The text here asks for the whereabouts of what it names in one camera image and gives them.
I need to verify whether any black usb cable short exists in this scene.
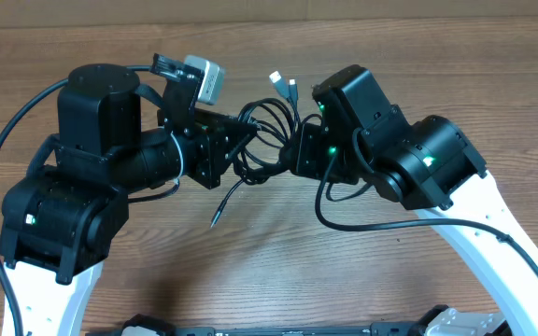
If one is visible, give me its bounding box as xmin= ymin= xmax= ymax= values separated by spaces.
xmin=235 ymin=77 xmax=321 ymax=186

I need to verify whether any black usb cable long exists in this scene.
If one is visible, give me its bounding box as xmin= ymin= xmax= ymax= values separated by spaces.
xmin=209 ymin=69 xmax=307 ymax=229

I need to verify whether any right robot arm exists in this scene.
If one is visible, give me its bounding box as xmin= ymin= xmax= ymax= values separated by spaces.
xmin=280 ymin=64 xmax=538 ymax=335

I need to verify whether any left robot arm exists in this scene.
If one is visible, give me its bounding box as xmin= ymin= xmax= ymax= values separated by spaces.
xmin=0 ymin=61 xmax=257 ymax=335

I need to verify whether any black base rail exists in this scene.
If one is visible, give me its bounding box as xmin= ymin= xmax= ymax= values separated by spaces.
xmin=86 ymin=304 xmax=513 ymax=336

